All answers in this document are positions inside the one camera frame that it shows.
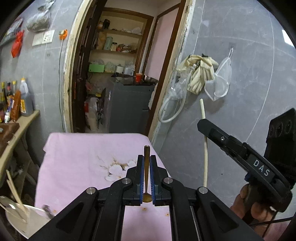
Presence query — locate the bronze long-handled spoon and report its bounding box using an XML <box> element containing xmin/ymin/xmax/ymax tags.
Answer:
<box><xmin>142</xmin><ymin>145</ymin><xmax>152</xmax><ymax>203</ymax></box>

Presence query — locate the pink floral table cloth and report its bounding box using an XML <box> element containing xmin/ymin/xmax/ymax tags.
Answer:
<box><xmin>35</xmin><ymin>133</ymin><xmax>171</xmax><ymax>240</ymax></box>

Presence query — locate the beige kitchen counter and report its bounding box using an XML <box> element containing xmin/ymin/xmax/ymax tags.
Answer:
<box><xmin>1</xmin><ymin>110</ymin><xmax>40</xmax><ymax>187</ymax></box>

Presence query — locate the grey wall shelf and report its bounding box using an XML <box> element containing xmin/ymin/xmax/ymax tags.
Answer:
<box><xmin>0</xmin><ymin>17</ymin><xmax>24</xmax><ymax>47</ymax></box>

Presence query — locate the wooden pantry shelf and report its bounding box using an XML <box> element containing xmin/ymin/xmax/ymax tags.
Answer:
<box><xmin>87</xmin><ymin>7</ymin><xmax>154</xmax><ymax>75</ymax></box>

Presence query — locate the white plastic utensil caddy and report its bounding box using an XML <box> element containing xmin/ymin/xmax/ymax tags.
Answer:
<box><xmin>5</xmin><ymin>205</ymin><xmax>50</xmax><ymax>239</ymax></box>

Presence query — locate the red cup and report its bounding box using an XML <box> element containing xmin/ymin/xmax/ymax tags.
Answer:
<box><xmin>135</xmin><ymin>73</ymin><xmax>143</xmax><ymax>83</ymax></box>

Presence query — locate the red plastic bag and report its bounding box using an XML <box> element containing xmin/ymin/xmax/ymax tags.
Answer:
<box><xmin>11</xmin><ymin>30</ymin><xmax>25</xmax><ymax>58</ymax></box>

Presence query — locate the white wall switch socket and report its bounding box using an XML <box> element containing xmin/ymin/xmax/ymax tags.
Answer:
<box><xmin>32</xmin><ymin>30</ymin><xmax>55</xmax><ymax>47</ymax></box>

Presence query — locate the orange spice bag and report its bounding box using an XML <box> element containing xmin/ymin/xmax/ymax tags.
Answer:
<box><xmin>11</xmin><ymin>90</ymin><xmax>21</xmax><ymax>122</ymax></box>

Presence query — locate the steel spoon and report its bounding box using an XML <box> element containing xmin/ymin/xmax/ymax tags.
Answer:
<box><xmin>0</xmin><ymin>196</ymin><xmax>27</xmax><ymax>223</ymax></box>

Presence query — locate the clear bag of dried goods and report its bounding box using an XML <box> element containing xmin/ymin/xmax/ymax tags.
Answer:
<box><xmin>26</xmin><ymin>1</ymin><xmax>55</xmax><ymax>33</ymax></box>

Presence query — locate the large dark vinegar jug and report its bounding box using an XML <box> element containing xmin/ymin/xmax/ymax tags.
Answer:
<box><xmin>20</xmin><ymin>78</ymin><xmax>34</xmax><ymax>116</ymax></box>

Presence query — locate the dark grey cabinet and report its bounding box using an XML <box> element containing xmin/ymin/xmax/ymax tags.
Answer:
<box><xmin>102</xmin><ymin>79</ymin><xmax>154</xmax><ymax>134</ymax></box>

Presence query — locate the wooden cutting board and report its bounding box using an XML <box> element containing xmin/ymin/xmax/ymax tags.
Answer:
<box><xmin>0</xmin><ymin>123</ymin><xmax>20</xmax><ymax>156</ymax></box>

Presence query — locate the orange wall hook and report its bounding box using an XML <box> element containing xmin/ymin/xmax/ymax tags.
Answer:
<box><xmin>59</xmin><ymin>29</ymin><xmax>68</xmax><ymax>41</ymax></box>

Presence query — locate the steel fork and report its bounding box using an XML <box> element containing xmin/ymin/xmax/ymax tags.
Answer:
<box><xmin>42</xmin><ymin>205</ymin><xmax>55</xmax><ymax>219</ymax></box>

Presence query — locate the person's right hand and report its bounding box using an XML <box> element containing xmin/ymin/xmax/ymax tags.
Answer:
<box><xmin>230</xmin><ymin>184</ymin><xmax>283</xmax><ymax>240</ymax></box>

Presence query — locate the pale chopstick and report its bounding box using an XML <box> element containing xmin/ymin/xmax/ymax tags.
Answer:
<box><xmin>6</xmin><ymin>170</ymin><xmax>29</xmax><ymax>219</ymax></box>
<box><xmin>200</xmin><ymin>98</ymin><xmax>208</xmax><ymax>187</ymax></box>

